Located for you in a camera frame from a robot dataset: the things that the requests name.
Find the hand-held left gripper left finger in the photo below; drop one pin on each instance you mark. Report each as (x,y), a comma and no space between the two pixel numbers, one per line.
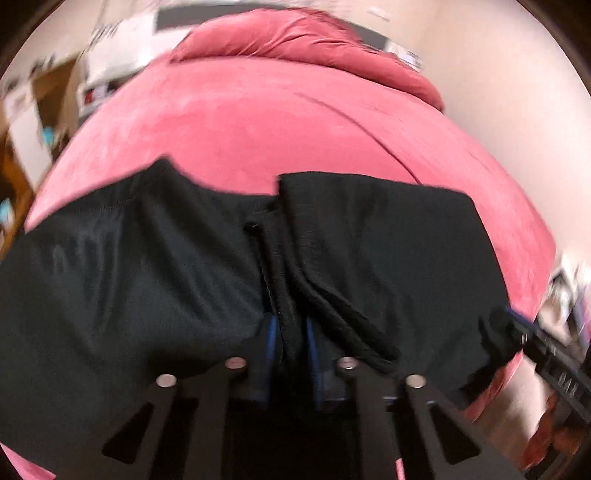
(272,339)

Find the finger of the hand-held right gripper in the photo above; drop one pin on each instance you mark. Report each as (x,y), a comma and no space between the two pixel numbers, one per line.
(554,369)

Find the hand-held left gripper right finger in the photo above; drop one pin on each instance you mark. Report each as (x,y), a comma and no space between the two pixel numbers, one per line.
(314,350)

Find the black pants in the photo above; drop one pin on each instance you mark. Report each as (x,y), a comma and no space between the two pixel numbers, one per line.
(138,277)

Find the white side cabinet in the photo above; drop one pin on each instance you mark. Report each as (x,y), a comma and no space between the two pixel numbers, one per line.
(568,300)

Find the bed with pink sheet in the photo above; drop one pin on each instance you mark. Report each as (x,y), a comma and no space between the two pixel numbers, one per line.
(254,120)

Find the pink pillow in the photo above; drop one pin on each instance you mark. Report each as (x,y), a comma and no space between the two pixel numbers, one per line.
(300,41)

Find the grey and white headboard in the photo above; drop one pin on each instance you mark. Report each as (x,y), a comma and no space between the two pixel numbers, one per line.
(175,16)

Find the wooden desk with white door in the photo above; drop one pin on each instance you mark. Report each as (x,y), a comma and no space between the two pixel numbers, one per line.
(51,83)

